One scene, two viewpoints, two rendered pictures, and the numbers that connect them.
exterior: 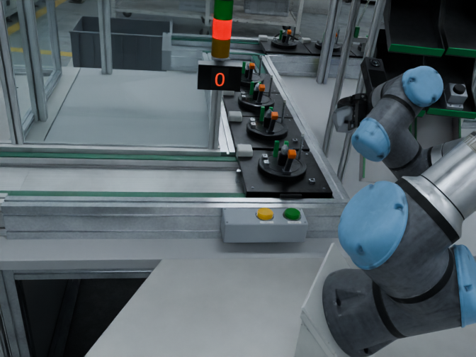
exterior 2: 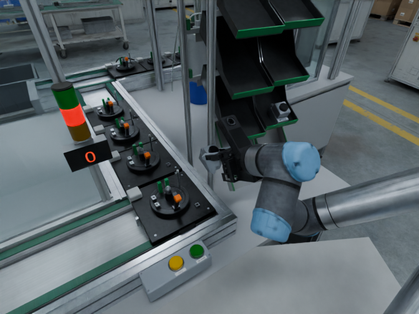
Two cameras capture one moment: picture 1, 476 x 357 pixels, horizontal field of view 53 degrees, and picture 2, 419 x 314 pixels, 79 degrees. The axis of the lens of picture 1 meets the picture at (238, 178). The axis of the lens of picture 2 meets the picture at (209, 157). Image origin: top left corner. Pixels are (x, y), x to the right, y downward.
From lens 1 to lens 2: 0.61 m
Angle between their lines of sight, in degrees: 21
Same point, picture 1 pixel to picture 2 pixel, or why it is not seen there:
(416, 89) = (302, 172)
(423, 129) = not seen: hidden behind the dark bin
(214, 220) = (135, 282)
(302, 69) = (144, 83)
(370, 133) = (274, 228)
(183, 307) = not seen: outside the picture
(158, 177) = (68, 250)
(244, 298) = not seen: outside the picture
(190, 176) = (97, 235)
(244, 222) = (163, 283)
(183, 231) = (111, 302)
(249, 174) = (147, 220)
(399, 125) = (294, 207)
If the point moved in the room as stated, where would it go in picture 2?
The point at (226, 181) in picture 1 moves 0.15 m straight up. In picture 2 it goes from (129, 227) to (120, 199)
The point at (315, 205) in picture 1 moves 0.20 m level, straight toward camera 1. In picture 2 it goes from (209, 230) to (223, 292)
